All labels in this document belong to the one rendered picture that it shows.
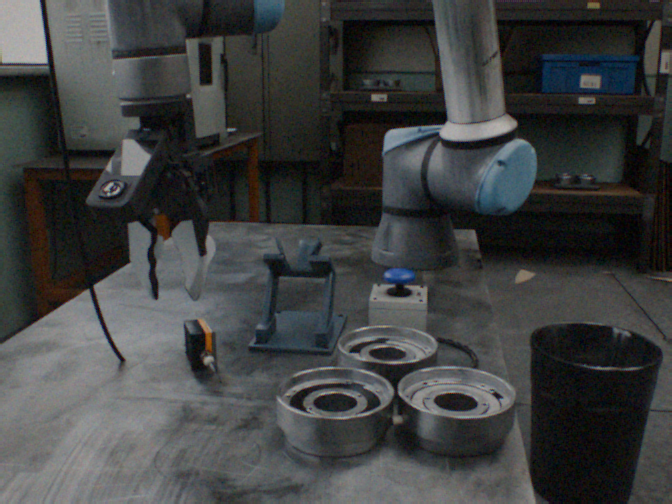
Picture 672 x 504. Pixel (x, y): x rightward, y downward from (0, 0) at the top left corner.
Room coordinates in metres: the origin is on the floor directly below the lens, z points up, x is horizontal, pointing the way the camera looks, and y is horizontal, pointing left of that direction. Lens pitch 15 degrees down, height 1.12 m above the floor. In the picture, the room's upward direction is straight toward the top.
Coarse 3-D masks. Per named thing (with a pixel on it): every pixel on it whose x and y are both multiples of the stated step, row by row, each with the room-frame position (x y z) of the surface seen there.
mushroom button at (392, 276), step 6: (390, 270) 0.85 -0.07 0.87; (396, 270) 0.85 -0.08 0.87; (402, 270) 0.85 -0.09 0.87; (408, 270) 0.85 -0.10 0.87; (384, 276) 0.84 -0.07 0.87; (390, 276) 0.84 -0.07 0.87; (396, 276) 0.83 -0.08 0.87; (402, 276) 0.83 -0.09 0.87; (408, 276) 0.83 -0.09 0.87; (414, 276) 0.84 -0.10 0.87; (390, 282) 0.83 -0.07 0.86; (396, 282) 0.83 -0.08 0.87; (402, 282) 0.83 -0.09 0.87; (408, 282) 0.83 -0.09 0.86; (396, 288) 0.84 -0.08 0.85; (402, 288) 0.84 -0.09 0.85
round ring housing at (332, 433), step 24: (288, 384) 0.60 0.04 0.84; (384, 384) 0.60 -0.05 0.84; (288, 408) 0.54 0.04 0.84; (312, 408) 0.57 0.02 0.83; (336, 408) 0.60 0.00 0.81; (360, 408) 0.56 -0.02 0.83; (384, 408) 0.55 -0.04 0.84; (288, 432) 0.54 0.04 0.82; (312, 432) 0.53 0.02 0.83; (336, 432) 0.52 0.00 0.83; (360, 432) 0.53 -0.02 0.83; (384, 432) 0.56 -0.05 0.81; (336, 456) 0.53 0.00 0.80
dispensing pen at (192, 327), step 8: (192, 320) 0.76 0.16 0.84; (184, 328) 0.75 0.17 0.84; (192, 328) 0.73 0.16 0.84; (200, 328) 0.73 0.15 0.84; (192, 336) 0.71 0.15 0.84; (200, 336) 0.72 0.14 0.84; (192, 344) 0.71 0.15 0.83; (200, 344) 0.72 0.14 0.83; (192, 352) 0.71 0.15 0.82; (200, 352) 0.70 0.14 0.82; (208, 352) 0.70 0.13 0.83; (192, 360) 0.71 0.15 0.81; (200, 360) 0.71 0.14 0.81; (208, 360) 0.68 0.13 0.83; (192, 368) 0.71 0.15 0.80; (200, 368) 0.72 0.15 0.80; (216, 376) 0.65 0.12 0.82
